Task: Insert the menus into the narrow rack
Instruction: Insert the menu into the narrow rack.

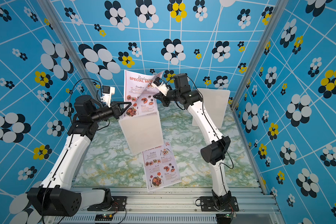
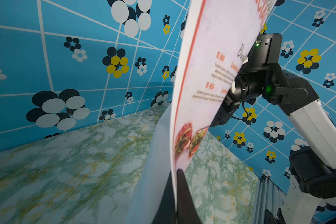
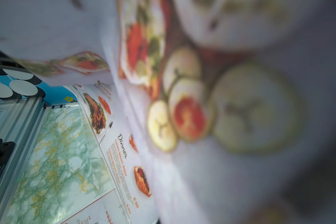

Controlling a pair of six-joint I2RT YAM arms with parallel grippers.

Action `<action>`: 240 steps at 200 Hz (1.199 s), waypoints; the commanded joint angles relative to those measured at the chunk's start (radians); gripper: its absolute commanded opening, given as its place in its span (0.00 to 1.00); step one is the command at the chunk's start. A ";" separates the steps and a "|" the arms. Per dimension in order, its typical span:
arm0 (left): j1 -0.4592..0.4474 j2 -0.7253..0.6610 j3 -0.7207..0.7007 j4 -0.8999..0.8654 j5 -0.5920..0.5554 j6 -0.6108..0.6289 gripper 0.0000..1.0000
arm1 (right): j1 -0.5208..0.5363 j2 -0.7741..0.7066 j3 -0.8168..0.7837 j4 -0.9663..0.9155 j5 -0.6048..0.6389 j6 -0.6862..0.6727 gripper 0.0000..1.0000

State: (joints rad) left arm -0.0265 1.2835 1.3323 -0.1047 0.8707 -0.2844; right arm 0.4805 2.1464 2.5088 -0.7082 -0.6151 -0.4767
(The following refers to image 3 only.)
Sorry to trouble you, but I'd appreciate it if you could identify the restaurant menu sheet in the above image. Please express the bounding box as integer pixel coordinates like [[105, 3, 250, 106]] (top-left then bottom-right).
[[65, 81, 159, 224], [0, 1, 336, 224]]

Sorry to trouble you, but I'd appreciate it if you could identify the aluminium front rail frame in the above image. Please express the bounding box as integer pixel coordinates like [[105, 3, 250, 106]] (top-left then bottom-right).
[[0, 98, 79, 223]]

